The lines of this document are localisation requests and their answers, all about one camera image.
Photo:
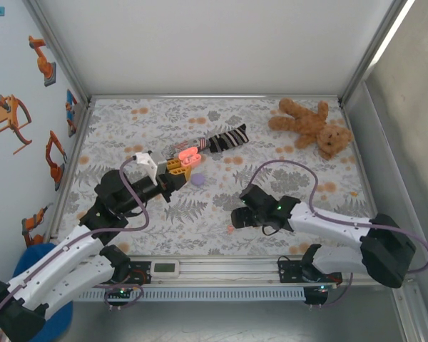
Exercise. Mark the pink earbud case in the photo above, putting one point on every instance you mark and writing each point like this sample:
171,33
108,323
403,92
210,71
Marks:
189,155

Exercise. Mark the purple round earbud case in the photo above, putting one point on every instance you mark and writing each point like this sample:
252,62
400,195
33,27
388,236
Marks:
198,180

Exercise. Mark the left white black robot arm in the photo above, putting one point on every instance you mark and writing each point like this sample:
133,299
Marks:
64,260

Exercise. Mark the rolled flag print paper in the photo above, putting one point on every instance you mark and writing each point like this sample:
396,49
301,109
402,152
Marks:
185,145

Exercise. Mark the floral patterned table cloth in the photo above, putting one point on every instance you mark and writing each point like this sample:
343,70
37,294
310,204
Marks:
146,124

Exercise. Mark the black white striped sock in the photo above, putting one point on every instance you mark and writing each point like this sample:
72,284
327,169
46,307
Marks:
228,139

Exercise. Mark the white digital display unit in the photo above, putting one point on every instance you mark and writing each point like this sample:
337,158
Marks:
164,268

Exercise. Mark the small circuit board with leds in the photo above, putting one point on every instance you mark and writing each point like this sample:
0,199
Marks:
315,295
119,292

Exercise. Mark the brown teddy bear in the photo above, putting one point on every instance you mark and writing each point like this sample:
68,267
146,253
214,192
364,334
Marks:
306,123

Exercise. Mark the blue cap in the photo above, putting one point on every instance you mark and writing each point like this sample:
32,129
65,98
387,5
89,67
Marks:
62,317

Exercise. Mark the left arm wrist camera box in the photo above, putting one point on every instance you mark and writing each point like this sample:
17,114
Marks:
148,164

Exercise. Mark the aluminium mounting rail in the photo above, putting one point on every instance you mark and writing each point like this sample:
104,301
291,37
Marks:
235,270

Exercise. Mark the aluminium frame side bar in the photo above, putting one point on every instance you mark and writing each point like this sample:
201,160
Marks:
350,124
71,171

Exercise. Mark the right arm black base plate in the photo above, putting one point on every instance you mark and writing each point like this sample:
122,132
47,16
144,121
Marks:
289,269

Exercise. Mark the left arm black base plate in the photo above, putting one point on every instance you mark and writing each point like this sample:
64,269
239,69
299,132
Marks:
138,266

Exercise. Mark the aluminium frame cross bar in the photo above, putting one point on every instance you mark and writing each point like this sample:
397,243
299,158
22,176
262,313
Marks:
214,96

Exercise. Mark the blue orange machine wall sticker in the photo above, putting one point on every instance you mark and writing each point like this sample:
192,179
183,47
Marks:
71,107

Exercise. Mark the orange curved gripper wall sticker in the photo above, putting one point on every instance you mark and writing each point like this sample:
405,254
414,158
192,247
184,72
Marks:
9,114

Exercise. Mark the aluminium frame post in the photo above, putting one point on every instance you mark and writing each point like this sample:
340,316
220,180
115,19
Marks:
57,50
371,50

